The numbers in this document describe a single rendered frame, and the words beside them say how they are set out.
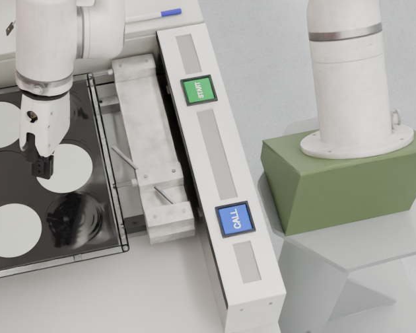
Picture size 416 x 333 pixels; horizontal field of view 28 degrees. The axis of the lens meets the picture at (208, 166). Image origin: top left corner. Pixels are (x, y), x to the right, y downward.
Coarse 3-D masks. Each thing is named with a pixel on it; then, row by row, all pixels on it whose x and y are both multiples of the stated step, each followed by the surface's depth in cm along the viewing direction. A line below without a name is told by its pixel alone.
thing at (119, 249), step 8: (104, 248) 138; (112, 248) 138; (120, 248) 138; (64, 256) 137; (72, 256) 137; (88, 256) 137; (96, 256) 138; (104, 256) 138; (32, 264) 136; (40, 264) 136; (48, 264) 136; (56, 264) 137; (64, 264) 137; (0, 272) 135; (8, 272) 136; (16, 272) 136; (24, 272) 136
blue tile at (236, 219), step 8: (232, 208) 135; (240, 208) 136; (224, 216) 135; (232, 216) 135; (240, 216) 135; (248, 216) 135; (224, 224) 134; (232, 224) 134; (240, 224) 134; (248, 224) 134; (224, 232) 134; (232, 232) 133
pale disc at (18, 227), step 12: (12, 204) 142; (0, 216) 141; (12, 216) 141; (24, 216) 141; (36, 216) 141; (0, 228) 140; (12, 228) 140; (24, 228) 140; (36, 228) 140; (0, 240) 139; (12, 240) 139; (24, 240) 139; (36, 240) 139; (0, 252) 138; (12, 252) 138; (24, 252) 138
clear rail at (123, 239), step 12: (96, 96) 153; (96, 108) 152; (96, 120) 151; (108, 156) 147; (108, 168) 146; (108, 180) 145; (120, 204) 143; (120, 216) 141; (120, 228) 140; (120, 240) 139
